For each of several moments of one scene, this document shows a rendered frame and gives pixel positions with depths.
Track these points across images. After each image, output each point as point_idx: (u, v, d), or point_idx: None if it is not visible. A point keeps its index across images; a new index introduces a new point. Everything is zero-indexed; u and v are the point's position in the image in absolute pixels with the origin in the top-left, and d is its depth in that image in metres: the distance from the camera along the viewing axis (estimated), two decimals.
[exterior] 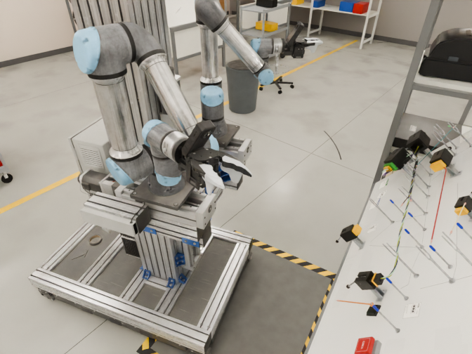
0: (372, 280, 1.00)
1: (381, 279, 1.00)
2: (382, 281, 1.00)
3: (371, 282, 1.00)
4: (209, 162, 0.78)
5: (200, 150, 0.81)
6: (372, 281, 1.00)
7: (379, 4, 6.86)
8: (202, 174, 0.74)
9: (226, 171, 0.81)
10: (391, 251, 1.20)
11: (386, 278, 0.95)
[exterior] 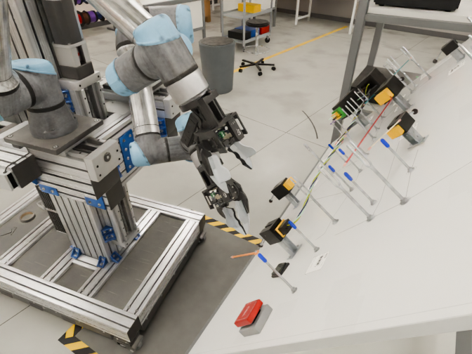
0: (277, 229, 0.74)
1: (288, 227, 0.73)
2: (289, 228, 0.73)
3: (276, 230, 0.74)
4: None
5: None
6: (277, 230, 0.74)
7: None
8: None
9: (219, 162, 0.67)
10: (322, 202, 0.94)
11: (289, 221, 0.69)
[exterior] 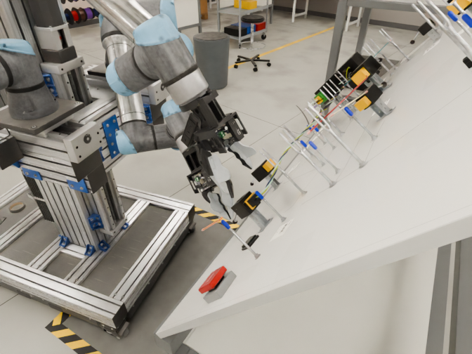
0: (246, 201, 0.74)
1: (257, 199, 0.74)
2: (257, 200, 0.74)
3: (245, 202, 0.74)
4: None
5: None
6: (246, 201, 0.74)
7: None
8: None
9: (219, 162, 0.67)
10: (297, 180, 0.94)
11: (256, 192, 0.69)
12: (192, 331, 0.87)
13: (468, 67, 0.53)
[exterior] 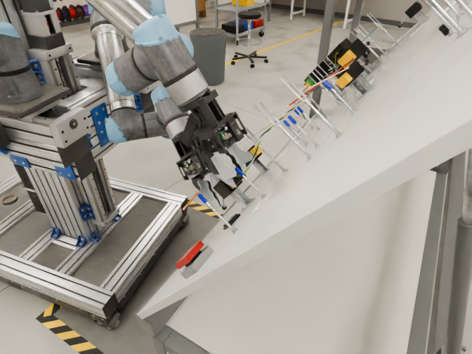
0: None
1: (238, 178, 0.73)
2: (238, 180, 0.73)
3: None
4: None
5: None
6: None
7: None
8: None
9: (223, 161, 0.68)
10: (282, 163, 0.94)
11: (235, 168, 0.68)
12: (175, 314, 0.87)
13: (444, 34, 0.52)
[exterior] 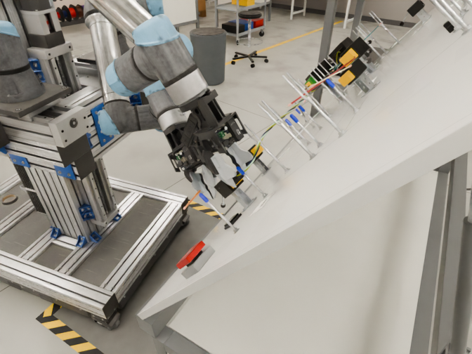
0: None
1: (238, 178, 0.73)
2: (238, 179, 0.73)
3: None
4: None
5: None
6: None
7: None
8: None
9: (223, 161, 0.68)
10: (284, 162, 0.93)
11: (237, 167, 0.68)
12: (175, 315, 0.86)
13: (449, 31, 0.52)
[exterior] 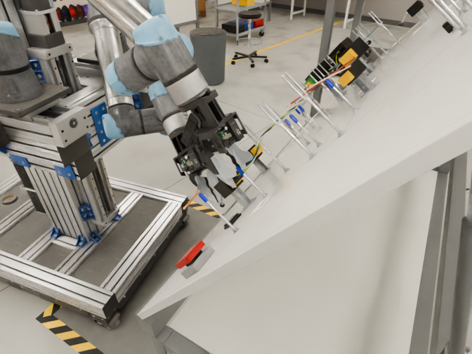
0: None
1: (237, 178, 0.73)
2: (237, 179, 0.73)
3: None
4: None
5: None
6: None
7: None
8: None
9: (223, 161, 0.68)
10: (283, 162, 0.93)
11: (236, 167, 0.68)
12: (175, 314, 0.86)
13: (448, 32, 0.52)
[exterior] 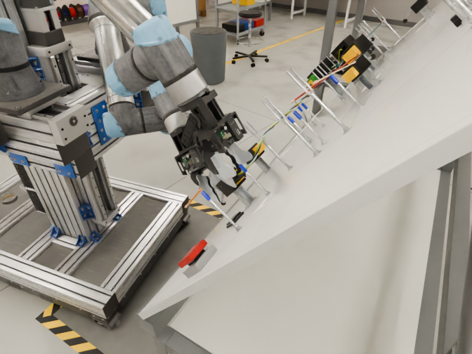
0: None
1: (239, 176, 0.72)
2: (239, 178, 0.72)
3: None
4: None
5: None
6: None
7: None
8: None
9: (223, 160, 0.68)
10: (286, 160, 0.92)
11: (239, 164, 0.67)
12: (177, 314, 0.85)
13: (456, 26, 0.51)
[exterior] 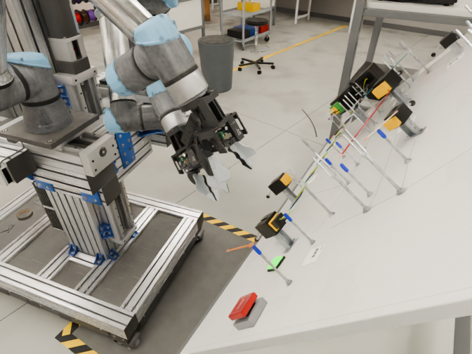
0: (270, 223, 0.74)
1: (281, 221, 0.73)
2: (281, 223, 0.73)
3: (269, 224, 0.74)
4: None
5: None
6: (270, 223, 0.74)
7: None
8: None
9: (219, 162, 0.67)
10: (318, 197, 0.93)
11: (284, 214, 0.68)
12: None
13: None
